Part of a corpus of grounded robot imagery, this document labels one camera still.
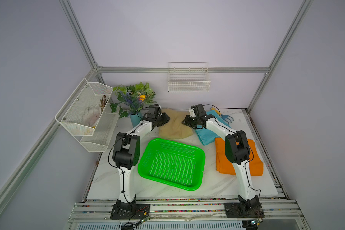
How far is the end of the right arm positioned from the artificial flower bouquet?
256mm

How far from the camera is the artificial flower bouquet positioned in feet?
2.64

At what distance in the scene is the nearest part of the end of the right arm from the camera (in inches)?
31.2

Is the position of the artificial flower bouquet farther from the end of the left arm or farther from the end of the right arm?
the end of the right arm
